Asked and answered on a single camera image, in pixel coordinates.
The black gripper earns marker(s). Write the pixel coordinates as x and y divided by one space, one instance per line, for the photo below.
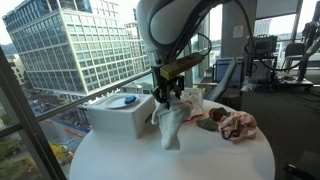
168 85

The white towel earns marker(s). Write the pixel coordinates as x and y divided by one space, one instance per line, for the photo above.
171 123

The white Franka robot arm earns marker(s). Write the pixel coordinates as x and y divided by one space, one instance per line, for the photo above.
166 23

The pink white crumpled cloth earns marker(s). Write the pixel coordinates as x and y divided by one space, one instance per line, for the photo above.
196 98

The blue oval object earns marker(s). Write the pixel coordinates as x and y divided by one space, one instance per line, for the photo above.
130 99

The grey green cloth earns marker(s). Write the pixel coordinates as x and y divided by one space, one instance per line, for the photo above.
208 124

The white plate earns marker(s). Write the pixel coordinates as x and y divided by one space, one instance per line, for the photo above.
115 101

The white rectangular box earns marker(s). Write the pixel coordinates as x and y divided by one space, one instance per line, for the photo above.
120 120

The metal window railing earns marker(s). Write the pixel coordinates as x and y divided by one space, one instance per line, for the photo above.
100 91

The black equipment cart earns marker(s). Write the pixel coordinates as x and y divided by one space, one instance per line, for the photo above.
265 60

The black office chair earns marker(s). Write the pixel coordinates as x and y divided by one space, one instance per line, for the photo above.
293 53

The black tripod stand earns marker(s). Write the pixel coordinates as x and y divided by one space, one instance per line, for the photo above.
308 43

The olive wrist camera box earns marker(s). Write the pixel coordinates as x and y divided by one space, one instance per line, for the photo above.
181 66

